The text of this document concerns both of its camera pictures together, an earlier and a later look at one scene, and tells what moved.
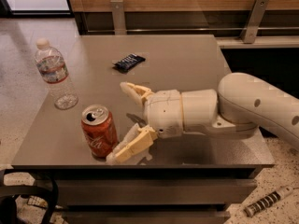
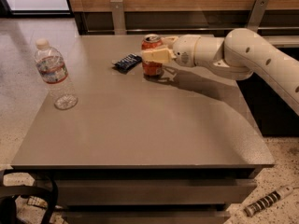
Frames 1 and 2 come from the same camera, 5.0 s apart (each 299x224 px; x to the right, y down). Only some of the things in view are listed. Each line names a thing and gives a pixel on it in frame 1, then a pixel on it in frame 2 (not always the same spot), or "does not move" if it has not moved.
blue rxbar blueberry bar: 128,63 does not move
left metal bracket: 119,17 does not move
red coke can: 100,130 to 151,68
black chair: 9,192 does not move
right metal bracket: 249,33 does not move
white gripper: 163,112 to 183,51
